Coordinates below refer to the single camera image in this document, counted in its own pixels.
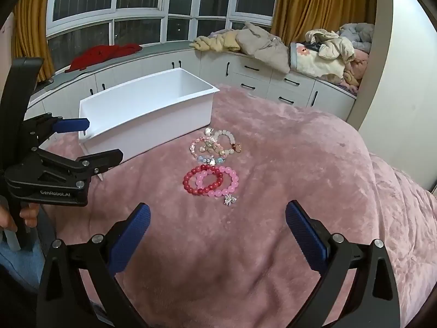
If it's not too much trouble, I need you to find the cream floral blanket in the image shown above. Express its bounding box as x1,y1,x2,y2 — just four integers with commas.
290,42,345,84

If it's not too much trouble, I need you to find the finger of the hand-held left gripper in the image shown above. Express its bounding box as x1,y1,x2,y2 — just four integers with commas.
14,148,124,192
23,112,90,144

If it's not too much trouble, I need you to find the white plastic box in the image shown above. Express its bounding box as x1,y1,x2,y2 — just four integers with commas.
78,68,220,180

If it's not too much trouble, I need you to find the person's left hand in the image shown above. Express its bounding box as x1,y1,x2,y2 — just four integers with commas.
0,202,41,233

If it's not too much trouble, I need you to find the light purple cloth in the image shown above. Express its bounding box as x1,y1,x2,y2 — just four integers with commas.
208,28,240,40

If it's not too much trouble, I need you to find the red garment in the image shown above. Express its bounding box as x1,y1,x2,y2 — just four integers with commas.
65,44,143,73

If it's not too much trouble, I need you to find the pink charm bracelet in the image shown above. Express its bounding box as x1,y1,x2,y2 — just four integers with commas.
189,136,222,158

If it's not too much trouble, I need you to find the red bead bracelet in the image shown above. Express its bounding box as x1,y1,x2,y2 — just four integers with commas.
183,165,224,196

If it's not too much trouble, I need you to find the person's blue jeans leg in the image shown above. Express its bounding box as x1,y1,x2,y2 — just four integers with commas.
0,236,46,292

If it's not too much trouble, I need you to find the grey quilt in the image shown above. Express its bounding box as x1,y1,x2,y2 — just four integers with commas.
336,23,375,53

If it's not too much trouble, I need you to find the white translucent bead bracelet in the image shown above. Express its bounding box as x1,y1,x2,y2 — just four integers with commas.
213,129,244,154

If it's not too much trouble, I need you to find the pink plush blanket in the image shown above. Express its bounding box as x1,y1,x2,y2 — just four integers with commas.
343,48,369,87

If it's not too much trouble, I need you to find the grey green sill mat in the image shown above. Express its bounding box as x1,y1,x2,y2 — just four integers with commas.
34,41,199,86

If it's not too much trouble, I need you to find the pastel blue bead bracelet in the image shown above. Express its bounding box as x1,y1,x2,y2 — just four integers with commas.
196,154,228,166

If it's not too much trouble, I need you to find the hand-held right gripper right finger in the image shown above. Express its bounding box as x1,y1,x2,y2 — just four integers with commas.
285,200,401,328

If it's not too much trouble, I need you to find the cream garment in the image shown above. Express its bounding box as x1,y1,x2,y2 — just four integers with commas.
305,29,356,67

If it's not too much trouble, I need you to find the pink bead bracelet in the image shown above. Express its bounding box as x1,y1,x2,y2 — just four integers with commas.
195,166,240,199

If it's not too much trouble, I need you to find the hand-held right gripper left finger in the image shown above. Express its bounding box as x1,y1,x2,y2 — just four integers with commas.
36,202,151,328

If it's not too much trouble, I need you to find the pink fluffy blanket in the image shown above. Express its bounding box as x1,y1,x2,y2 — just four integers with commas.
34,82,437,328

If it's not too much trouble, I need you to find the pink quilted bedspread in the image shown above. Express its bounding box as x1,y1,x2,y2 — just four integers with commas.
369,152,437,315

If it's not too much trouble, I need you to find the yellow cloth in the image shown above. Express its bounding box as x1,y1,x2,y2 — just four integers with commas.
189,31,243,53

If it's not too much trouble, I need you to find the white window seat cabinet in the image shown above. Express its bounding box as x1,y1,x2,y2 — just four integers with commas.
27,46,357,117

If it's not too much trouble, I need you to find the yellow curtain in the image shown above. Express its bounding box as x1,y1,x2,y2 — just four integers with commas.
270,0,379,40
12,0,55,83

